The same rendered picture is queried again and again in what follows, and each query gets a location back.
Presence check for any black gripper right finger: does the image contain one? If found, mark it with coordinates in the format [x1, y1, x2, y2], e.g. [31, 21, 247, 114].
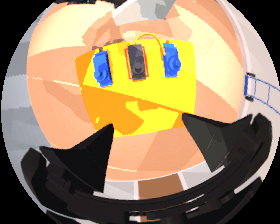
[182, 112, 254, 172]

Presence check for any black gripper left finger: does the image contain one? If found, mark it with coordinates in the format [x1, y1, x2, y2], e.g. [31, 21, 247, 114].
[39, 123, 114, 193]

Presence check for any yellow flat deck plate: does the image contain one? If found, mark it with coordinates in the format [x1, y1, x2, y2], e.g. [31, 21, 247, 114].
[75, 38, 196, 137]

